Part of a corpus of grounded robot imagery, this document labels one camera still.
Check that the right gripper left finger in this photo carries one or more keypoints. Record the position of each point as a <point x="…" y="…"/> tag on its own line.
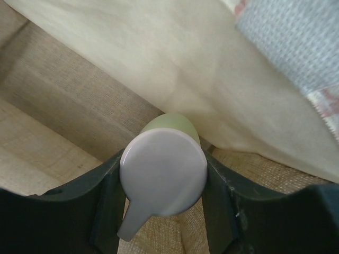
<point x="81" y="216"/>

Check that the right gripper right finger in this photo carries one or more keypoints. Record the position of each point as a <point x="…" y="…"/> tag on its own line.
<point x="241" y="213"/>

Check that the green pump dispenser bottle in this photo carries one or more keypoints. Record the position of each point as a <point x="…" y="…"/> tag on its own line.
<point x="163" y="171"/>

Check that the tan canvas tote bag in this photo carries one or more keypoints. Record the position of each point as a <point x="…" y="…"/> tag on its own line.
<point x="257" y="79"/>

